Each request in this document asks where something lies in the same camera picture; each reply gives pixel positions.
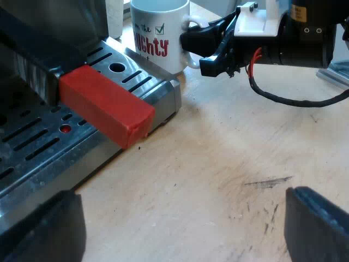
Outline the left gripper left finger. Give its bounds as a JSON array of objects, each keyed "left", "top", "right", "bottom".
[{"left": 0, "top": 189, "right": 87, "bottom": 262}]

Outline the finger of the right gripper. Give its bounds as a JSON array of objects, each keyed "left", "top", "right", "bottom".
[{"left": 179, "top": 12, "right": 238, "bottom": 54}]

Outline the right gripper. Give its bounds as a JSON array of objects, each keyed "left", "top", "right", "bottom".
[{"left": 199, "top": 0, "right": 339, "bottom": 77}]

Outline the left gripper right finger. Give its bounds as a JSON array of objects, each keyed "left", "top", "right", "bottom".
[{"left": 284, "top": 186, "right": 349, "bottom": 262}]

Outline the white mug with red and black print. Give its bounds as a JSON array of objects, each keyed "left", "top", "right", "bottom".
[{"left": 130, "top": 0, "right": 203, "bottom": 75}]

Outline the steel espresso machine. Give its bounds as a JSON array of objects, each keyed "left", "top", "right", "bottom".
[{"left": 0, "top": 0, "right": 182, "bottom": 223}]

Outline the black cable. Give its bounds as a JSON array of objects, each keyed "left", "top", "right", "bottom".
[{"left": 246, "top": 47, "right": 349, "bottom": 108}]

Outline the aluminium rail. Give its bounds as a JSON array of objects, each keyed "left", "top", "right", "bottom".
[{"left": 316, "top": 60, "right": 349, "bottom": 90}]

